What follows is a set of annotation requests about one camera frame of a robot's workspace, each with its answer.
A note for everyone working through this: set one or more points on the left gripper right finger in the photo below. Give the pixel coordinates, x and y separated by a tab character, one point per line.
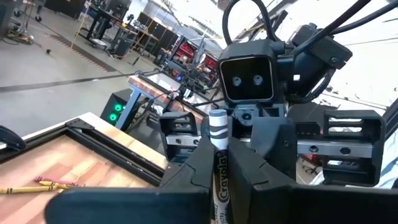
311	205

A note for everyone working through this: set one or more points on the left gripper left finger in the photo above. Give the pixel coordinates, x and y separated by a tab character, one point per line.
140	205

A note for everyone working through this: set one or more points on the black computer tower green LEDs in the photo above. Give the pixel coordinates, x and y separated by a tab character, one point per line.
109	102

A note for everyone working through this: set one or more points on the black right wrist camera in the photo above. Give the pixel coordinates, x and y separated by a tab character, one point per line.
245	93

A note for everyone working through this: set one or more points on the grey crayon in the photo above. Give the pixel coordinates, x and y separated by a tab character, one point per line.
219	133

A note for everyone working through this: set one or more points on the distant black desks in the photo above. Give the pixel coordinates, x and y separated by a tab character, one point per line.
155	34

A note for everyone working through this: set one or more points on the red crayon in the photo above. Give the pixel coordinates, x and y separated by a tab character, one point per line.
74	183

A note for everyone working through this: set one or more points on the black frame clamp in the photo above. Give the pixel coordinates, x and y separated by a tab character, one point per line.
11	140

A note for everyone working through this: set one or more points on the grey-legged wooden workstation table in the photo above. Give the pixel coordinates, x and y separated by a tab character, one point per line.
149	88

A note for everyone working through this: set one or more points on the red tool cabinet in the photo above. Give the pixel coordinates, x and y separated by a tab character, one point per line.
186	51

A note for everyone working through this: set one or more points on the black upright frame post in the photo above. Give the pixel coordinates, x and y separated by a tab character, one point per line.
367	17
342	19

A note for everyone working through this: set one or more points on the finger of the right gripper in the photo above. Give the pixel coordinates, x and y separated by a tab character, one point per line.
205	130
273	146

